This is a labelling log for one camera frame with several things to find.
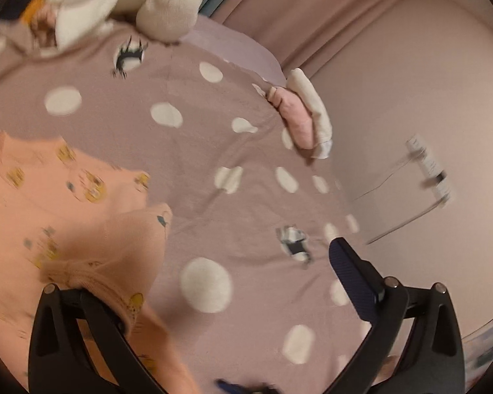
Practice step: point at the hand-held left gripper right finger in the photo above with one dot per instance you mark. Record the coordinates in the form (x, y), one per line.
(347, 273)

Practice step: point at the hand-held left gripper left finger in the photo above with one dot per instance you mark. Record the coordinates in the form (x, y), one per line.
(103, 325)

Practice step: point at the peach printed baby garment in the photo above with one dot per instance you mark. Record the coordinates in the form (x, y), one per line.
(37, 221)

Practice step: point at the white power strip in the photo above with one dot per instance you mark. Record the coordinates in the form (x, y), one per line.
(430, 169)

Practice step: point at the folded cream garment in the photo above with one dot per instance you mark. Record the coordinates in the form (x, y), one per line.
(314, 104)

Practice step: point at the mauve polka-dot blanket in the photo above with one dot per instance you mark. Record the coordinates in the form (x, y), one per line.
(213, 139)

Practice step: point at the pink curtain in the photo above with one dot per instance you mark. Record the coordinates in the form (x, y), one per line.
(295, 12)

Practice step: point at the orange cloth piece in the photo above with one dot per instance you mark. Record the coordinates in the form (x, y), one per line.
(32, 8)

